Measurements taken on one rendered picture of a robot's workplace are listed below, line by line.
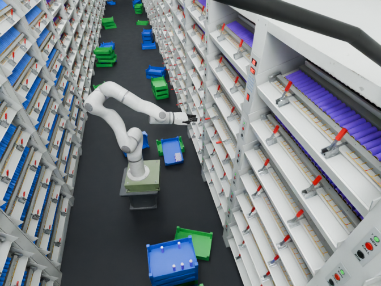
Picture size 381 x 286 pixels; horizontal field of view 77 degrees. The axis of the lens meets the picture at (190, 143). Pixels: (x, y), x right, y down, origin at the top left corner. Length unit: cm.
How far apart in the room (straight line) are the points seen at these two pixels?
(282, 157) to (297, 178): 11
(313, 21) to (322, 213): 60
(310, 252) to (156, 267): 103
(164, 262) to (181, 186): 93
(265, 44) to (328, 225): 64
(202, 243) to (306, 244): 125
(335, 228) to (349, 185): 18
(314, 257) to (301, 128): 45
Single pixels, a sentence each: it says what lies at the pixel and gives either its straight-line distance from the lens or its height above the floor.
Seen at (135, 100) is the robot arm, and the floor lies 111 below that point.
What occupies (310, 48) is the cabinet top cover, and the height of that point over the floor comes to 169.
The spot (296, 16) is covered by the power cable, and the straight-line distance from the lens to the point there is 41.
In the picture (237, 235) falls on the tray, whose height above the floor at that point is 33.
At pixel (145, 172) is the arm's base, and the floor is 38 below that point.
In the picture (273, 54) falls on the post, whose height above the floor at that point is 158.
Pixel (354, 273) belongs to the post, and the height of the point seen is 126.
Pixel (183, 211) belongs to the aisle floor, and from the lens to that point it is 229.
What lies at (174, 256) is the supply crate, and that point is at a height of 32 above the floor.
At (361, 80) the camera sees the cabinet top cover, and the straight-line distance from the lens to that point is 64.
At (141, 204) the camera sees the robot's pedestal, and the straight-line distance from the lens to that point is 230.
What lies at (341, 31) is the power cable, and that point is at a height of 181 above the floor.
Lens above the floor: 193
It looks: 42 degrees down
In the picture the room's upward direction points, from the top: 1 degrees counter-clockwise
